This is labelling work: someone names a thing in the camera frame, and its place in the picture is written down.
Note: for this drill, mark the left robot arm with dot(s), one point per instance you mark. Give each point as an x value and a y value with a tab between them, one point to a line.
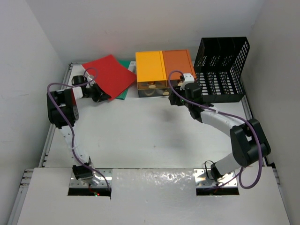
63	113

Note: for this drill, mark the yellow drawer box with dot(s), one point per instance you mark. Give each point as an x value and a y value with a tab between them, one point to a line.
150	70

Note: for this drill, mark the orange drawer box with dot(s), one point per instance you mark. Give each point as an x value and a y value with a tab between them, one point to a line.
177	60

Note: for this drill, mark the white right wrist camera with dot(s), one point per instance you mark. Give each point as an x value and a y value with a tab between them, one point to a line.
186	78

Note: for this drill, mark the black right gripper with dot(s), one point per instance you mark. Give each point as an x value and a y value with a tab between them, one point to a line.
175	98

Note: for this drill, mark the black mesh file rack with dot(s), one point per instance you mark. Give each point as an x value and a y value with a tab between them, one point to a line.
218	67

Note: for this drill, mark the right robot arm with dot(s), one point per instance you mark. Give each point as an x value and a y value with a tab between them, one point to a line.
248	140

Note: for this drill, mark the red folder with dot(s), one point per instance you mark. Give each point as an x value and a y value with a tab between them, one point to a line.
111	76

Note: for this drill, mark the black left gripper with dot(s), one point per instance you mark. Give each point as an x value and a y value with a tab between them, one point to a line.
99	93

